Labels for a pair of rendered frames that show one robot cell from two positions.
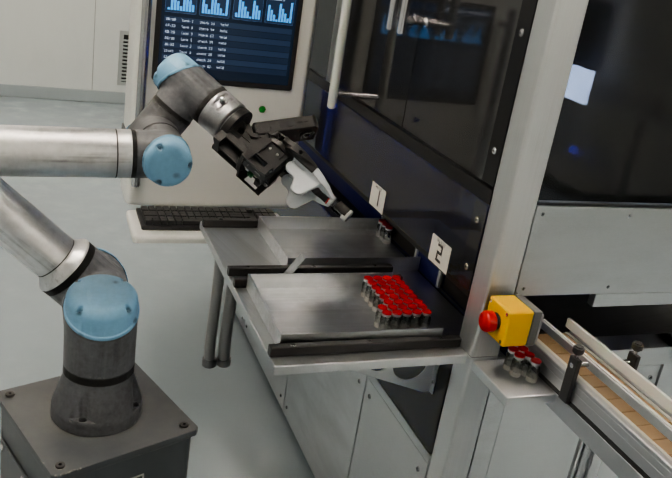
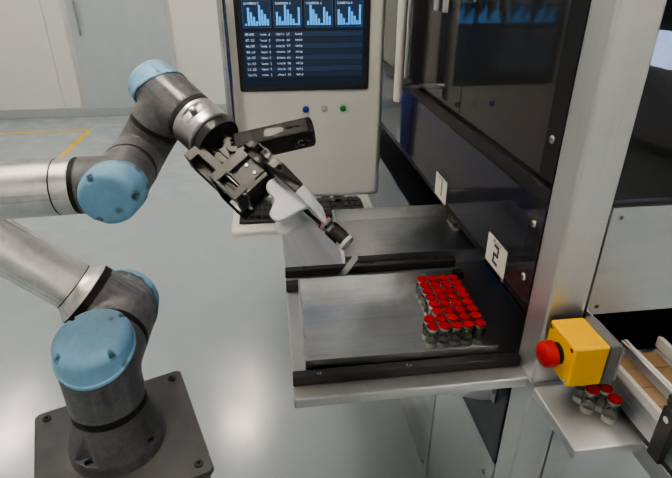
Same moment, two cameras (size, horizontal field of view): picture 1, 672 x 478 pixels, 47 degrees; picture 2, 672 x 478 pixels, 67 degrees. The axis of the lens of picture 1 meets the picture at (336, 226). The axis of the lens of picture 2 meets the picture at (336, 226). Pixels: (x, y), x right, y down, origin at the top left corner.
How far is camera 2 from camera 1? 0.68 m
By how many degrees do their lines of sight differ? 16
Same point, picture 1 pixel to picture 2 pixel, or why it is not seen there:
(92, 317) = (68, 367)
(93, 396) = (93, 441)
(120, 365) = (115, 410)
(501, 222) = (562, 231)
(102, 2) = not seen: hidden behind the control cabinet
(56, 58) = not seen: hidden behind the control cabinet
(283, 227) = (356, 218)
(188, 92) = (157, 104)
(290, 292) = (341, 295)
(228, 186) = (320, 178)
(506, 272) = (572, 289)
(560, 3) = not seen: outside the picture
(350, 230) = (422, 217)
